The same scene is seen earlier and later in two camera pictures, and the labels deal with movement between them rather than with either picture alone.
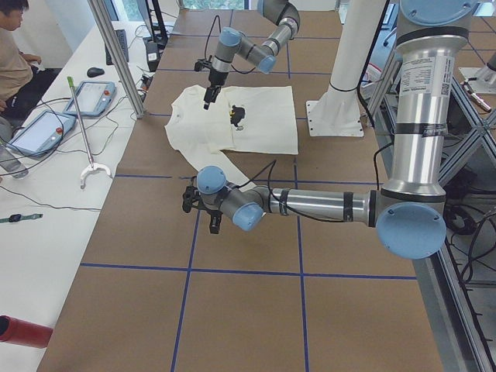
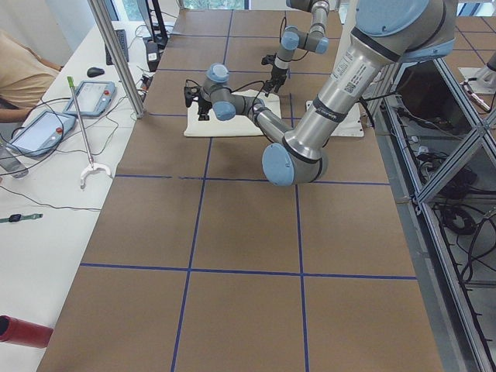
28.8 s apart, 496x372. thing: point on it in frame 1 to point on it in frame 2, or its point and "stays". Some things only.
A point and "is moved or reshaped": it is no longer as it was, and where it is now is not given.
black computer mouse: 94,72 stays
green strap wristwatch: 17,218 stays
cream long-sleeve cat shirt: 253,119 is moved or reshaped
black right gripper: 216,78 to 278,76
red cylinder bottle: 21,332 stays
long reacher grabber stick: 92,168 stays
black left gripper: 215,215 to 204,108
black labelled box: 153,55 stays
